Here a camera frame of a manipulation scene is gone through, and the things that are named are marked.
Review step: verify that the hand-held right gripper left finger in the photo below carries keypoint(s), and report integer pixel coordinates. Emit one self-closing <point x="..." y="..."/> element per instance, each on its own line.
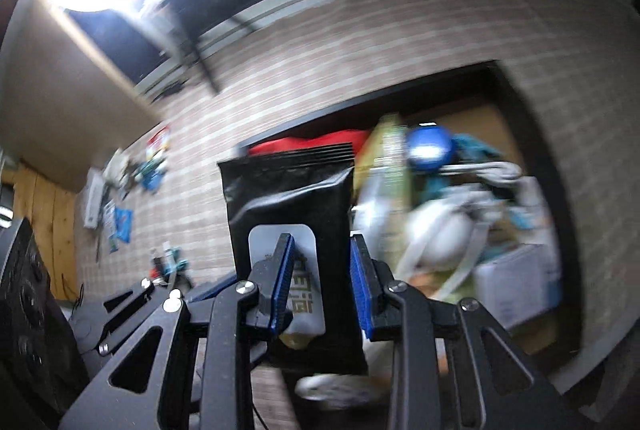
<point x="280" y="280"/>

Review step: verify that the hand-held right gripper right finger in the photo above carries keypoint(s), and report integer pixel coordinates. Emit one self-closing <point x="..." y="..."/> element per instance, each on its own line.
<point x="361" y="290"/>

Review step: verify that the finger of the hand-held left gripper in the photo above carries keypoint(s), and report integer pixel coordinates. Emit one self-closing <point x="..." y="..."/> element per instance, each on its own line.
<point x="210" y="287"/>
<point x="125" y="310"/>

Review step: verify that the black pouch with white label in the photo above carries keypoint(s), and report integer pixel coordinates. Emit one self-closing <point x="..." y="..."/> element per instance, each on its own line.
<point x="290" y="195"/>

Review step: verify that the black storage container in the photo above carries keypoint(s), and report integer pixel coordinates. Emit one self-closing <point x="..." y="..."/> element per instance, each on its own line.
<point x="545" y="170"/>

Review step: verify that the teal plastic clip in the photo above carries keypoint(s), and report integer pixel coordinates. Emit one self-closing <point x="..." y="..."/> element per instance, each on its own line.
<point x="175" y="260"/>

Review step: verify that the blue tissue pack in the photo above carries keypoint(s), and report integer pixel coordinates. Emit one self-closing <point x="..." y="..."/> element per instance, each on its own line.
<point x="123" y="225"/>

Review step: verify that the white round object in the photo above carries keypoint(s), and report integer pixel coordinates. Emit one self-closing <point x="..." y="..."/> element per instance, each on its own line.
<point x="442" y="237"/>

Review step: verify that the pine wood panel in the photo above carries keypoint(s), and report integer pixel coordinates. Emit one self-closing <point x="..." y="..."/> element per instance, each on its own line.
<point x="45" y="230"/>

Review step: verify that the white printed box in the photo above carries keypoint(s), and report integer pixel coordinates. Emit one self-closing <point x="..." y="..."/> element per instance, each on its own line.
<point x="93" y="200"/>

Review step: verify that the yellow green packet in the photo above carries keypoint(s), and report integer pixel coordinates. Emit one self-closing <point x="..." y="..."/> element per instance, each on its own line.
<point x="385" y="160"/>

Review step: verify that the red bag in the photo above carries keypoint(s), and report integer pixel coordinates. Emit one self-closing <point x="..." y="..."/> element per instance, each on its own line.
<point x="305" y="144"/>

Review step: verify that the white cardboard box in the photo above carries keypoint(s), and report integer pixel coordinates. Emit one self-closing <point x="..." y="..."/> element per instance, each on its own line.
<point x="517" y="285"/>

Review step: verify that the blue round cap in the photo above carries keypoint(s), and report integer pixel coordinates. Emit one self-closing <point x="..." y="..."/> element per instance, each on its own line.
<point x="427" y="147"/>

